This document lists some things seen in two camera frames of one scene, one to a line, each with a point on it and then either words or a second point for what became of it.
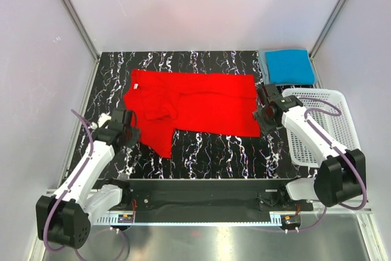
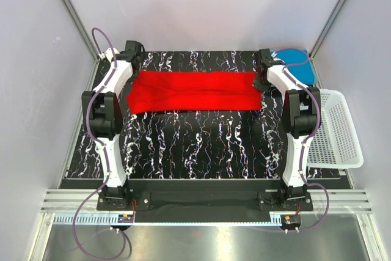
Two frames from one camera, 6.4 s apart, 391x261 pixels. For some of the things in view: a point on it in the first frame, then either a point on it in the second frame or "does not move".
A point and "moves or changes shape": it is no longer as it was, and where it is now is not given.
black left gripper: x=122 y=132 -> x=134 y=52
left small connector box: x=125 y=219 does not move
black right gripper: x=266 y=129 -> x=258 y=86
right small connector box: x=290 y=222 does not move
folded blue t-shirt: x=290 y=66 does not move
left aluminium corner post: x=74 y=11 does not move
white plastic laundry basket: x=330 y=109 does not move
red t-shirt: x=162 y=102 moves or changes shape
